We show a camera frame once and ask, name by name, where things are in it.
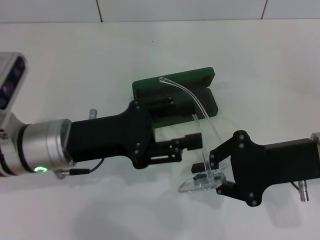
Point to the green glasses case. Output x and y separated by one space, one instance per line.
175 80

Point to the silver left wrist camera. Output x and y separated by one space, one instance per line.
12 80

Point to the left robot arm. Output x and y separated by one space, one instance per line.
42 147

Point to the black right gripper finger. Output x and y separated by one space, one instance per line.
193 141

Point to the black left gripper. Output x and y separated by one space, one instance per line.
107 137

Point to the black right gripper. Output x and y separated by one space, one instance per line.
275 162

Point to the silver left wrist connector port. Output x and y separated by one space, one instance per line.
93 113

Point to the clear white glasses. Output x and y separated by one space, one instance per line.
190 186

